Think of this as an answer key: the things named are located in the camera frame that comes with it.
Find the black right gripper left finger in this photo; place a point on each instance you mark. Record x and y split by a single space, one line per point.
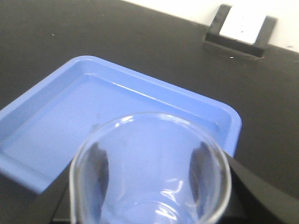
53 205

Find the white socket in black housing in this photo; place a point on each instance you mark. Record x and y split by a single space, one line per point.
242 28

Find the blue plastic tray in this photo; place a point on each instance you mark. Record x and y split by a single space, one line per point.
41 130

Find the clear glass beaker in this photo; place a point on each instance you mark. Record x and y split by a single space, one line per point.
149 168

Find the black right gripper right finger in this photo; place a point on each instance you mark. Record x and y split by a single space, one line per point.
254 201

